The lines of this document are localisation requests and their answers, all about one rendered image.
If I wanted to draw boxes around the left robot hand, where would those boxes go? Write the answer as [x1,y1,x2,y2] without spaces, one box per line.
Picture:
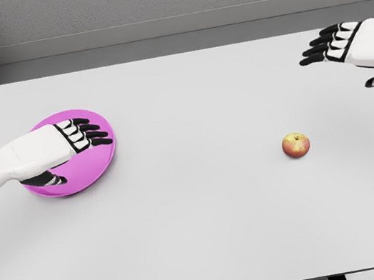
[3,111,120,194]

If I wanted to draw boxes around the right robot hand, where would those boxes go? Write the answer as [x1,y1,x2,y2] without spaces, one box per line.
[293,16,374,100]

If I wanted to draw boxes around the red yellow apple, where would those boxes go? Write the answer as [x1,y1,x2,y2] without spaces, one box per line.
[279,130,313,161]

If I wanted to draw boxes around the pink round plate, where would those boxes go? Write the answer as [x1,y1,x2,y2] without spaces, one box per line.
[9,102,126,205]

